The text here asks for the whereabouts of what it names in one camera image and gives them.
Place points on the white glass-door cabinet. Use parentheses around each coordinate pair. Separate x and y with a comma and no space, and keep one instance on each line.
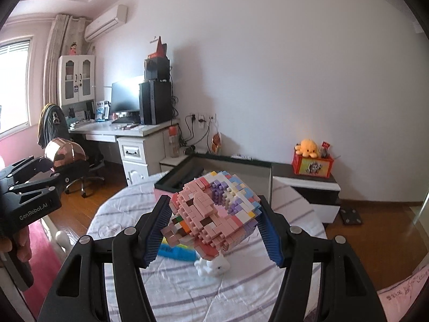
(75,80)

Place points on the orange white bag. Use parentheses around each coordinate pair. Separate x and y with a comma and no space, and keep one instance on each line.
(217,142)

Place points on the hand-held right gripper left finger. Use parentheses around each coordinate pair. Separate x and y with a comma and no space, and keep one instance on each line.
(156,238)

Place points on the small red white toy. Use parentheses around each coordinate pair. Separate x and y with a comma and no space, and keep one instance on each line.
(325,147)

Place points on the window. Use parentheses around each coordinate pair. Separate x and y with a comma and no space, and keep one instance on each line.
(13,84)

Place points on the person's left hand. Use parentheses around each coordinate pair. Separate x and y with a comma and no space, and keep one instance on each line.
(23,248)

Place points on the black small device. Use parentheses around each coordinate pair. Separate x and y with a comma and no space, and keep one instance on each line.
(189,150)

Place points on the pink printed fabric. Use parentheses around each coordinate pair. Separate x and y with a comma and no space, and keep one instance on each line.
(402,295)

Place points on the pink building block figure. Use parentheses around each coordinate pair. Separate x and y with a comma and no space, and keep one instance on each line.
(207,214)

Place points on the white air conditioner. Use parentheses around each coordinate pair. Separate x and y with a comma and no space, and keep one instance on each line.
(104,25)

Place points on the black computer monitor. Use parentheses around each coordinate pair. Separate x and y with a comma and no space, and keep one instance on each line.
(125,95)

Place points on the pink storage box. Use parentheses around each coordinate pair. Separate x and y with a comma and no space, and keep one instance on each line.
(254,177)

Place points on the small doll figure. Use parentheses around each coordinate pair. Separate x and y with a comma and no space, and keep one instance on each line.
(74,48)

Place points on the black office chair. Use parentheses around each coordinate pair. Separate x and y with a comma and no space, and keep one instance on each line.
(83,174)

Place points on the blue rectangular box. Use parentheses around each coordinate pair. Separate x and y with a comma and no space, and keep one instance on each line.
(177,254)

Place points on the blue white package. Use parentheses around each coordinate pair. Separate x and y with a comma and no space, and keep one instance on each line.
(102,110)

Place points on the white desk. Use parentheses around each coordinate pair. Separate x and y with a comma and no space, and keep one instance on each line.
(134,151)

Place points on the white bed frame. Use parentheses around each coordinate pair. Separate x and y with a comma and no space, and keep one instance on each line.
(60,238)

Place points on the dark printed jacket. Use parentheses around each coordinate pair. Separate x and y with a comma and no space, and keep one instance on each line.
(50,120)

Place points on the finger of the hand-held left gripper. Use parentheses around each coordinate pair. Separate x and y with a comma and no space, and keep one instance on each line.
(30,166)
(40,187)

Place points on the white small figurine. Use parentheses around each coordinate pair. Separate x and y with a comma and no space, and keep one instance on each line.
(211,267)

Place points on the black speaker box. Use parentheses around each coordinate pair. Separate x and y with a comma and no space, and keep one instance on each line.
(157,68)

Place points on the black bathroom scale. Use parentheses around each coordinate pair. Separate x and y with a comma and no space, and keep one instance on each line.
(351,217)

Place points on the black computer tower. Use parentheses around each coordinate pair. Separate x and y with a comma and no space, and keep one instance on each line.
(156,102)

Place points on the black white low cabinet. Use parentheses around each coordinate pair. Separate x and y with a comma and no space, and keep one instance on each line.
(301,194)

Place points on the red toy box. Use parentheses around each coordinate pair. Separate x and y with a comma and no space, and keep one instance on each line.
(311,166)

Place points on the pink bed cover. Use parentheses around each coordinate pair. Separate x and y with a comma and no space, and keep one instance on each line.
(43,275)

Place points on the yellow plush octopus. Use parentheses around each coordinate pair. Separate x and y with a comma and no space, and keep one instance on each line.
(306,147)

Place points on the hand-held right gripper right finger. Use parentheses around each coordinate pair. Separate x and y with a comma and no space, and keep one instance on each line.
(271,241)

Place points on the white wall power sockets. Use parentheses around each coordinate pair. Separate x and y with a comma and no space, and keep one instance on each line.
(201,119)

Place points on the red triangular ornament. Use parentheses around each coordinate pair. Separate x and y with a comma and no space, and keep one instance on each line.
(160,48)

